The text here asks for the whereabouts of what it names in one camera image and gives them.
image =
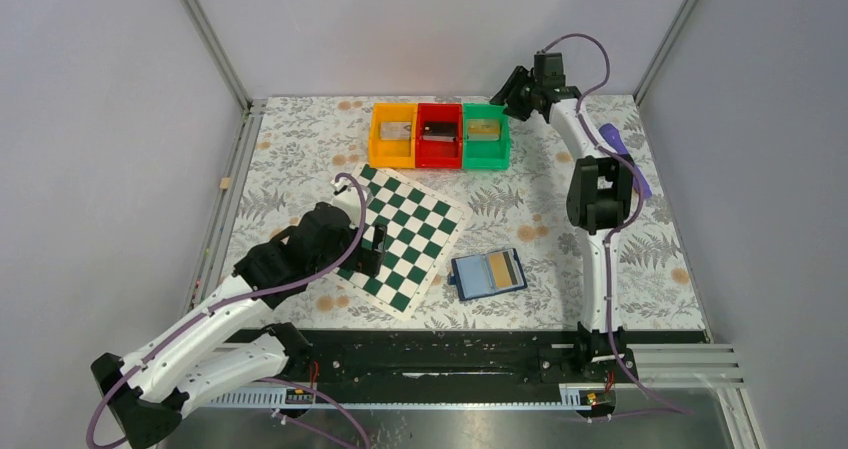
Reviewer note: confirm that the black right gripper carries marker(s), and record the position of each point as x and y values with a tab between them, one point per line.
523	94

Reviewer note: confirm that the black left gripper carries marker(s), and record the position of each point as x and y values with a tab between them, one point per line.
371	251

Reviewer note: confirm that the blue leather card holder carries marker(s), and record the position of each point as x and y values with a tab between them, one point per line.
470	275

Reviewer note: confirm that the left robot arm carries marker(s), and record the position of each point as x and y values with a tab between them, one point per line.
151	390

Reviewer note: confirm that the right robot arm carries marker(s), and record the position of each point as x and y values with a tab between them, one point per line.
598	201

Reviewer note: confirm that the gold card box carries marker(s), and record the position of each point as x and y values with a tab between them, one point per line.
483	130

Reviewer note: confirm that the black card box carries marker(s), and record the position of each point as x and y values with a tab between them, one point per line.
439	131

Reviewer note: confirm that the silver card box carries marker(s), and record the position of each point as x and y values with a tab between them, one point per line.
395	130

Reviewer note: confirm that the green white chessboard mat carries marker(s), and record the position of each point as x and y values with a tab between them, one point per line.
422	227

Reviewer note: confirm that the green plastic bin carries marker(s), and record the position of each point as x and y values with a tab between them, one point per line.
486	155

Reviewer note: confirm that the yellow plastic bin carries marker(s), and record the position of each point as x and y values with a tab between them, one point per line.
393	152

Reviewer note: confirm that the purple toy microphone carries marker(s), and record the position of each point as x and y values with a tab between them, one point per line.
612	137

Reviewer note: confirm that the red plastic bin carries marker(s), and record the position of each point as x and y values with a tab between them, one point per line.
439	155

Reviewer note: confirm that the floral table mat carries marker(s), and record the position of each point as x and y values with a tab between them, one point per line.
303	142

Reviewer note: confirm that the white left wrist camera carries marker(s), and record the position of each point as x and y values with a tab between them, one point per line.
350	198

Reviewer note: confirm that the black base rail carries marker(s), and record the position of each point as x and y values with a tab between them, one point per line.
454	367

